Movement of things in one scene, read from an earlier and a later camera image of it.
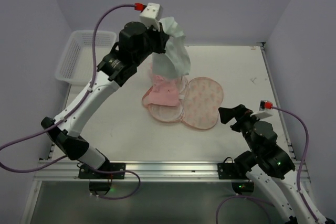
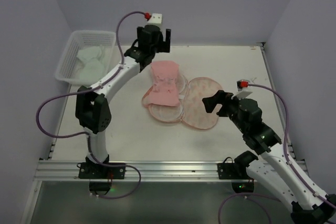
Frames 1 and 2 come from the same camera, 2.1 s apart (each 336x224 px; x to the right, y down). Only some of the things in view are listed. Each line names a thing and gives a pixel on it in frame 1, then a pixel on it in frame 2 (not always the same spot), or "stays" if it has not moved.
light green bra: (175, 61) → (92, 70)
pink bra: (165, 91) stays
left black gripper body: (160, 41) stays
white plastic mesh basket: (76, 64) stays
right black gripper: (239, 119) → (223, 103)
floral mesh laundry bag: (199, 99) stays
